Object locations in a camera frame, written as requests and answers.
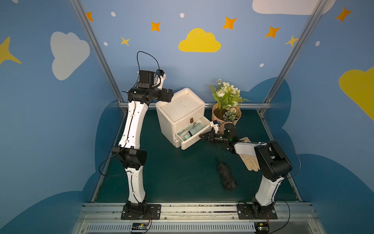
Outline white drawer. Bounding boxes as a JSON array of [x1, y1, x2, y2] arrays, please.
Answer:
[[175, 117, 212, 150]]

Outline white drawer cabinet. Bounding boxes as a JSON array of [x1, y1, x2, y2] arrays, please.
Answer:
[[156, 88, 205, 146]]

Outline black umbrella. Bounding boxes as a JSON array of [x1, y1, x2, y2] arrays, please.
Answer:
[[215, 157, 237, 191]]

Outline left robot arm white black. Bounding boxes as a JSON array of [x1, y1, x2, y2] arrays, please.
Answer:
[[112, 88, 174, 219]]

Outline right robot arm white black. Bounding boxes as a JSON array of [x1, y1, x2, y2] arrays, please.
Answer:
[[199, 123, 293, 219]]

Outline potted artificial flower plant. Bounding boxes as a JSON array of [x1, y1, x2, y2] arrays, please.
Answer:
[[209, 79, 249, 133]]

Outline beige work glove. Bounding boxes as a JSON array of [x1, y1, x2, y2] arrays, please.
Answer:
[[235, 137, 260, 172]]

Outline right circuit board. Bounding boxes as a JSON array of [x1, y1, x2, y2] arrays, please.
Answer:
[[254, 222, 269, 234]]

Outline circuit board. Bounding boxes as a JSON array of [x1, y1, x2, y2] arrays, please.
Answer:
[[131, 223, 149, 231], [254, 222, 269, 234]]

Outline left circuit board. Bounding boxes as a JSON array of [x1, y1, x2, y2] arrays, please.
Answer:
[[131, 223, 149, 231]]

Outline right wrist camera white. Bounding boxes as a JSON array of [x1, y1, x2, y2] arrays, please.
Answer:
[[210, 120, 220, 133]]

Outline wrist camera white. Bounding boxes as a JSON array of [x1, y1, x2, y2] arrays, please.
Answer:
[[154, 69, 166, 90], [210, 120, 220, 133]]

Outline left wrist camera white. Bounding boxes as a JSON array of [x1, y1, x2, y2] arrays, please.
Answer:
[[154, 69, 166, 90]]

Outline aluminium frame back rail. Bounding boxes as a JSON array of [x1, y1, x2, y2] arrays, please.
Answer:
[[118, 102, 271, 110]]

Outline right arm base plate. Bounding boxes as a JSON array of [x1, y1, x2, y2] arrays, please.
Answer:
[[237, 202, 278, 220]]

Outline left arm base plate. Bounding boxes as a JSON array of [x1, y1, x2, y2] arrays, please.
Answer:
[[121, 203, 161, 220]]

